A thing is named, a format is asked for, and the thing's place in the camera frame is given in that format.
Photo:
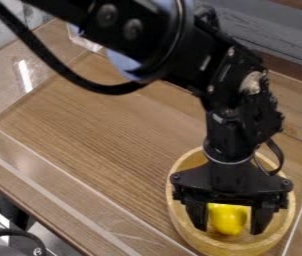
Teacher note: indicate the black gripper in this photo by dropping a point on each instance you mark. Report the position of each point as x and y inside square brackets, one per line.
[233, 182]

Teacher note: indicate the yellow lemon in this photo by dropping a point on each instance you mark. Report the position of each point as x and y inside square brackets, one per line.
[227, 218]

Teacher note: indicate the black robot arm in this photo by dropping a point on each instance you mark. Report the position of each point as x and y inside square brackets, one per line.
[158, 40]

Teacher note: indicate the brown wooden bowl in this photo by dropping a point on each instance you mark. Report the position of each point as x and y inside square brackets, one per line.
[210, 242]

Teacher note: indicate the clear acrylic tray wall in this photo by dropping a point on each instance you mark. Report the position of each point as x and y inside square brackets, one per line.
[84, 157]

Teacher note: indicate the black metal bracket with screw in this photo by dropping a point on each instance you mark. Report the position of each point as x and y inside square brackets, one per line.
[36, 247]

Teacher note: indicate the clear acrylic corner bracket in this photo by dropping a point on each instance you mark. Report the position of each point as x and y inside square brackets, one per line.
[80, 40]

